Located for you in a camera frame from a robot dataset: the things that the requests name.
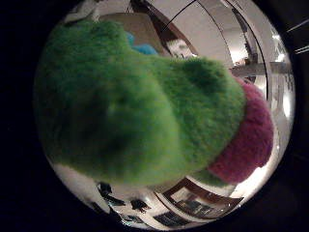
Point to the green and pink plush toy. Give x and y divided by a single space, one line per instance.
128 112

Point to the brown cardboard box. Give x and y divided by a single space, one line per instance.
135 29

